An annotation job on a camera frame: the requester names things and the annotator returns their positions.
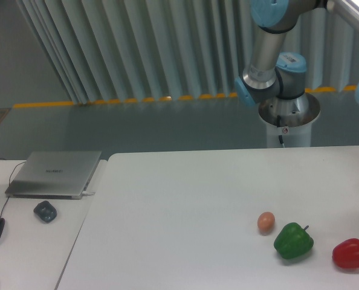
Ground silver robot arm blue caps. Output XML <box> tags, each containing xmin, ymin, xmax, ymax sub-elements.
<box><xmin>234</xmin><ymin>1</ymin><xmax>359</xmax><ymax>106</ymax></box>

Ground brown egg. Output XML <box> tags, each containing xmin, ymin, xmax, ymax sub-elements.
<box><xmin>257</xmin><ymin>211</ymin><xmax>275</xmax><ymax>234</ymax></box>

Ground silver closed laptop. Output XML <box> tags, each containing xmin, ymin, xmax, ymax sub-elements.
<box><xmin>5</xmin><ymin>151</ymin><xmax>101</xmax><ymax>199</ymax></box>

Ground white folding curtain screen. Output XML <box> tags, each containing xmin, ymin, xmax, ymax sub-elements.
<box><xmin>19</xmin><ymin>1</ymin><xmax>359</xmax><ymax>104</ymax></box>

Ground green bell pepper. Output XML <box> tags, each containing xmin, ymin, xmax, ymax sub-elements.
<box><xmin>273</xmin><ymin>222</ymin><xmax>314</xmax><ymax>260</ymax></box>

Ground red bell pepper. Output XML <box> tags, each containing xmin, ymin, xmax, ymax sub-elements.
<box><xmin>332</xmin><ymin>238</ymin><xmax>359</xmax><ymax>269</ymax></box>

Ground black pedestal cable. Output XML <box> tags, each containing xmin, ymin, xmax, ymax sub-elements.
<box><xmin>276</xmin><ymin>115</ymin><xmax>286</xmax><ymax>149</ymax></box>

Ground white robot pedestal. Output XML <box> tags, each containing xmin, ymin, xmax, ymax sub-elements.
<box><xmin>258</xmin><ymin>93</ymin><xmax>320</xmax><ymax>148</ymax></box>

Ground black mouse cable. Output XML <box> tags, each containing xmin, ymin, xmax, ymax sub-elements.
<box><xmin>0</xmin><ymin>158</ymin><xmax>27</xmax><ymax>219</ymax></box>

